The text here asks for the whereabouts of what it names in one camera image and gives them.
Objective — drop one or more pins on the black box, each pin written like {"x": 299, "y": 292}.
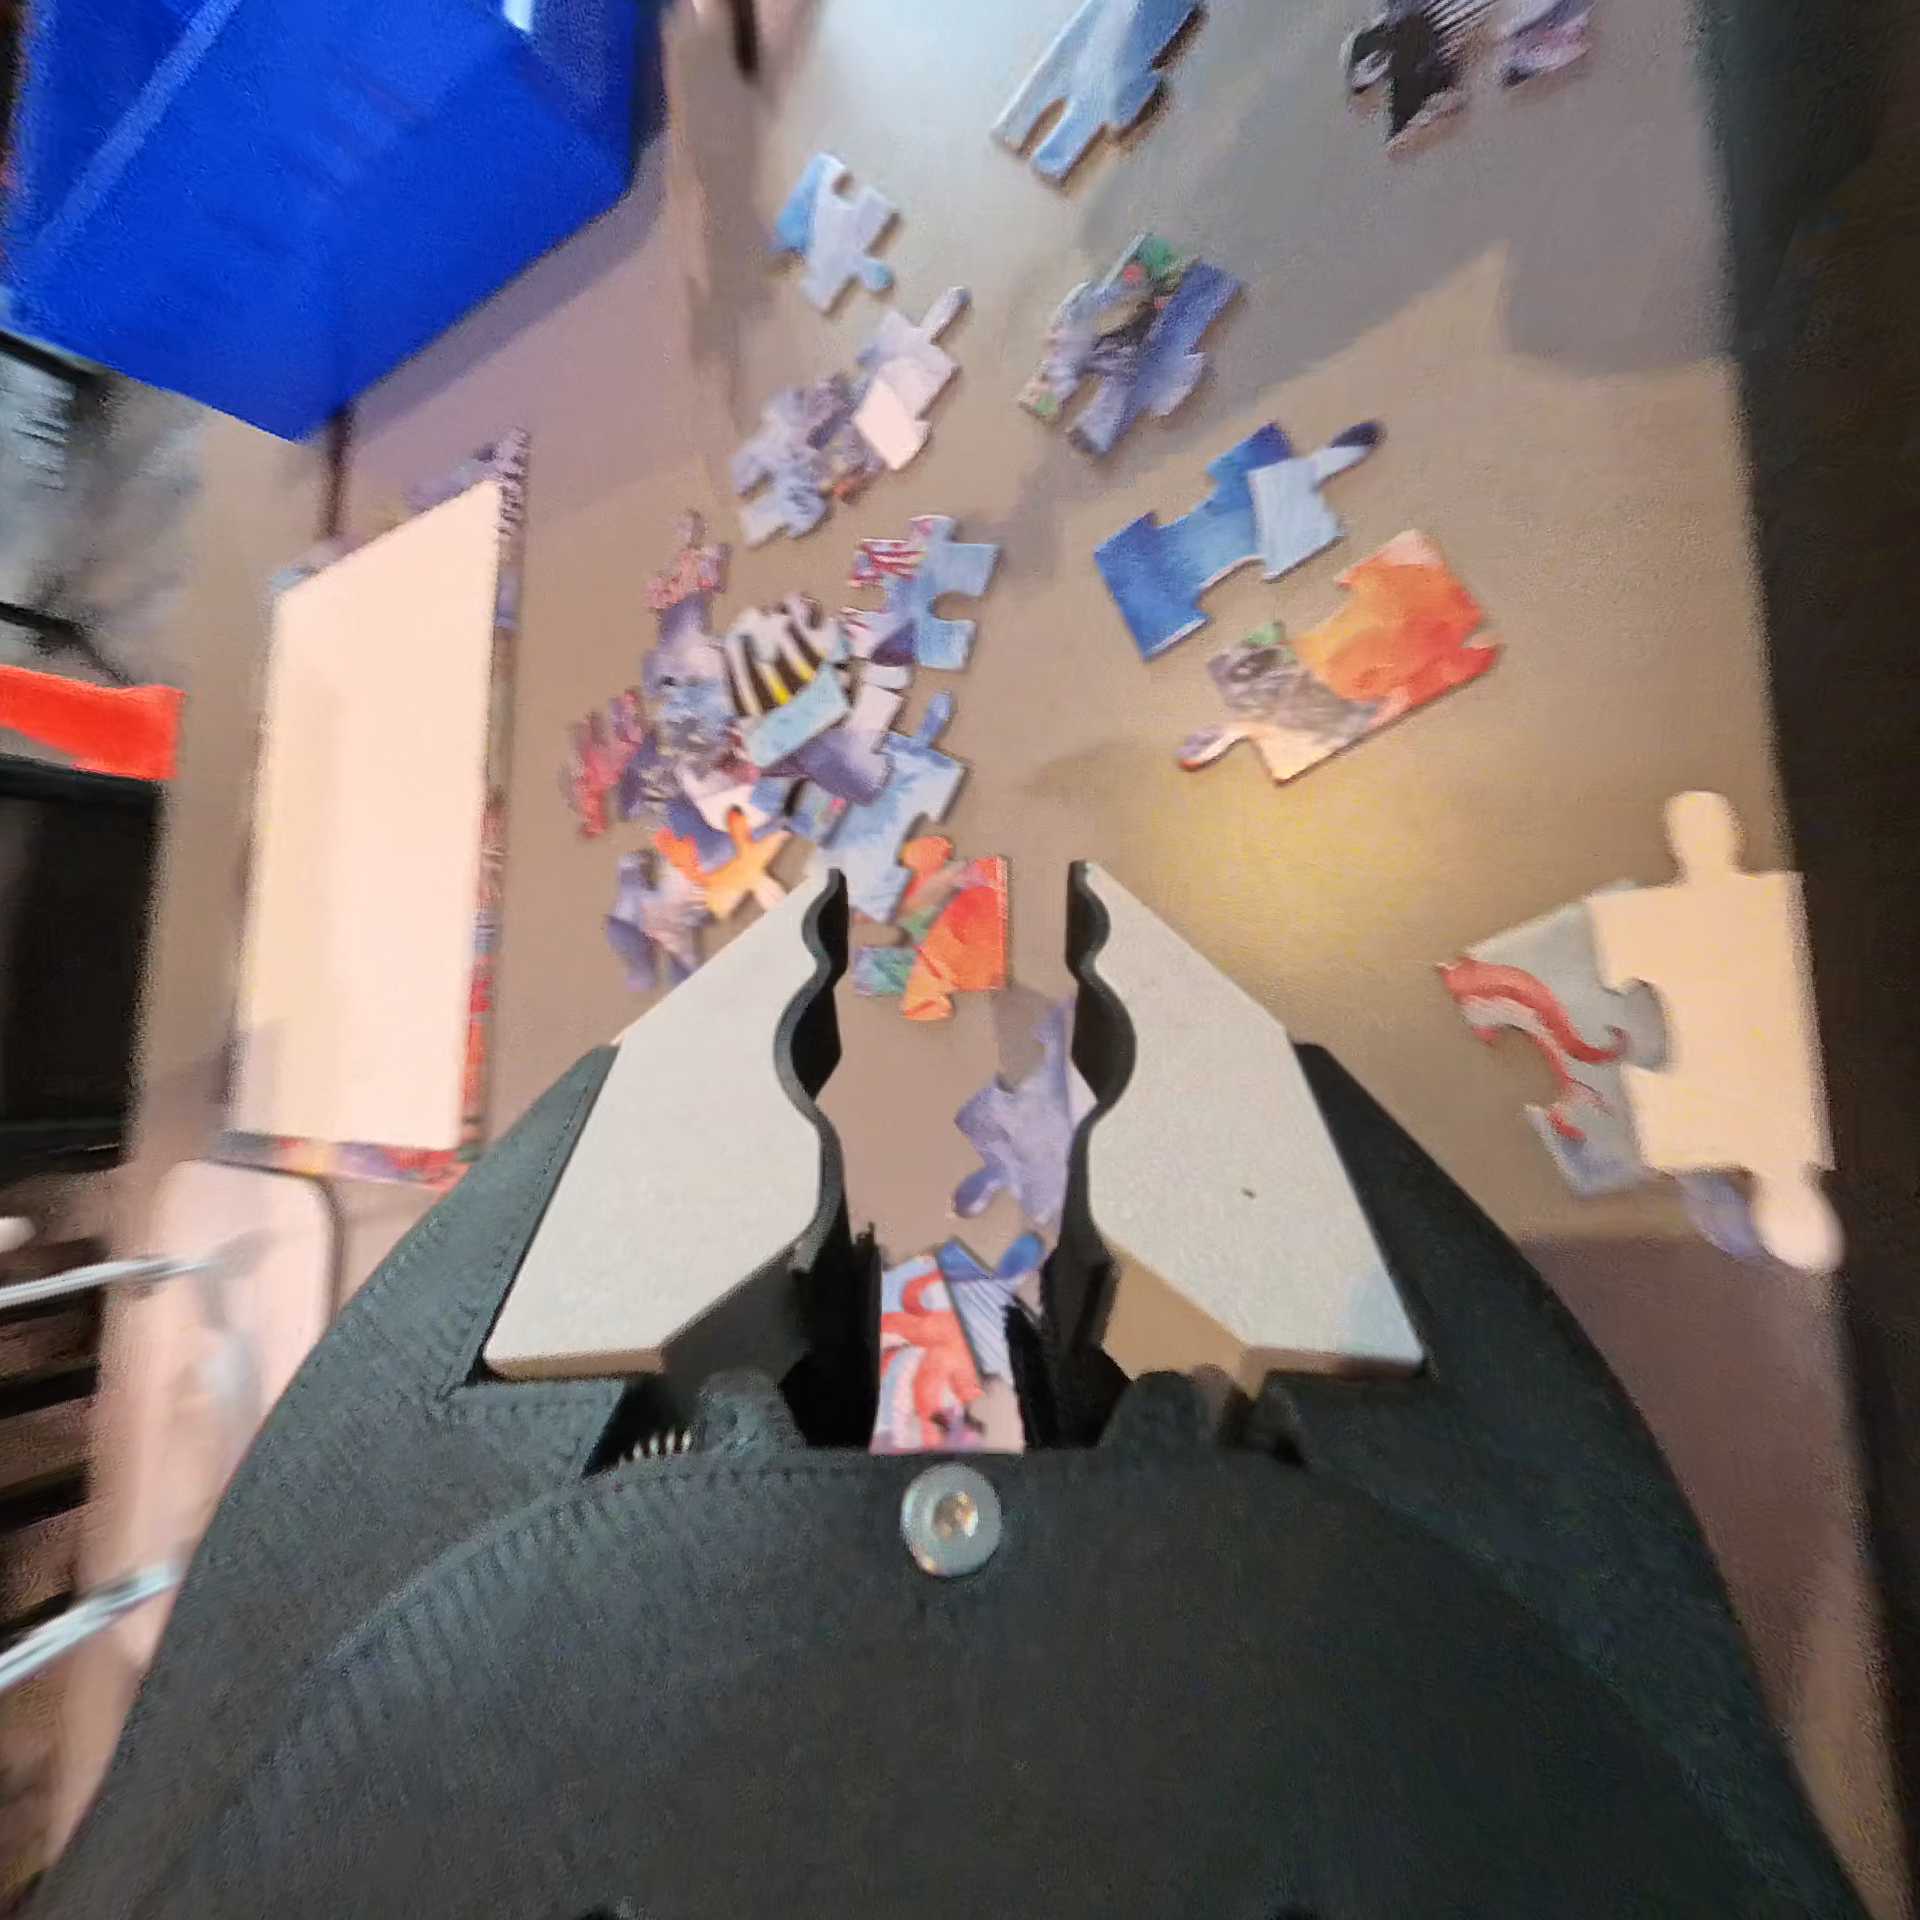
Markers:
{"x": 75, "y": 960}

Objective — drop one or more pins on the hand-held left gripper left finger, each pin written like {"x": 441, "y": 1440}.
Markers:
{"x": 662, "y": 1201}

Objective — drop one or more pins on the puzzle board with colourful border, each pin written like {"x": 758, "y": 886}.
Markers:
{"x": 378, "y": 824}

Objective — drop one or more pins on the red object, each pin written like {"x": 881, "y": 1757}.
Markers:
{"x": 90, "y": 720}

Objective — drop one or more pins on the dark wooden furniture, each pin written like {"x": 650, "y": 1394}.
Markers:
{"x": 42, "y": 1440}

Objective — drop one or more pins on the dark perforated panel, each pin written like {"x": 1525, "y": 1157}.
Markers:
{"x": 1847, "y": 600}

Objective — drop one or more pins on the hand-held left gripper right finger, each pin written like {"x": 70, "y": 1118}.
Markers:
{"x": 1246, "y": 1201}

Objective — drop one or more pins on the pile of jigsaw puzzle pieces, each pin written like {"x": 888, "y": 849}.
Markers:
{"x": 1379, "y": 632}

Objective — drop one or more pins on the blue plastic bin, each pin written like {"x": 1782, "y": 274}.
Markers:
{"x": 302, "y": 180}

